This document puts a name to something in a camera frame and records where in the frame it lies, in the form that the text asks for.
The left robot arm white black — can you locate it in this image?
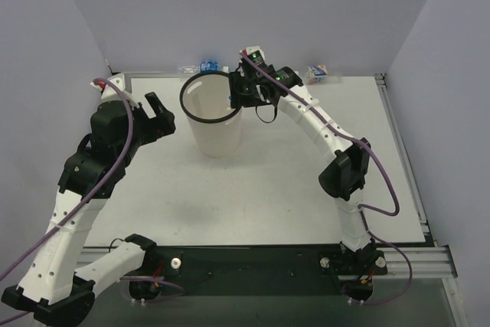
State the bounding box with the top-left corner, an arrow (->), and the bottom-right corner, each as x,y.
2,92 -> 175,326

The aluminium rail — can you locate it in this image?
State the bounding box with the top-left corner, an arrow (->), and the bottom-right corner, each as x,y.
374,74 -> 437,247
77,247 -> 458,279
113,70 -> 384,79

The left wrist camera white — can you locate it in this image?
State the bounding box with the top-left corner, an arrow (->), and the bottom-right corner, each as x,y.
90,77 -> 124,100

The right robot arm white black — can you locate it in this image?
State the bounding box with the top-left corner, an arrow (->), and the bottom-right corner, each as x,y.
230,47 -> 374,257

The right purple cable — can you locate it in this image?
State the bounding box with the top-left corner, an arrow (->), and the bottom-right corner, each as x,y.
240,54 -> 413,307

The aluminium right side rail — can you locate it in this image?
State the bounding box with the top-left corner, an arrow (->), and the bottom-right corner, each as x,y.
374,74 -> 437,247

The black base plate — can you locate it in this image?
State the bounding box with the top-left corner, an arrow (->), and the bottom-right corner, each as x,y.
129,244 -> 387,296

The aluminium front rail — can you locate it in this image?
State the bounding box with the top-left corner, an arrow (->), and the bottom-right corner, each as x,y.
77,247 -> 458,279

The white blue label plastic bottle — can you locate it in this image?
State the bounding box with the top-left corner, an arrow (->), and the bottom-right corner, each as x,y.
303,64 -> 342,84

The aluminium back rail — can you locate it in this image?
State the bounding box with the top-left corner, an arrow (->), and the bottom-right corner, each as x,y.
113,70 -> 384,79

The white bin with black rim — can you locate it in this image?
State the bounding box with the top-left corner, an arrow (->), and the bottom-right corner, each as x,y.
179,71 -> 242,158

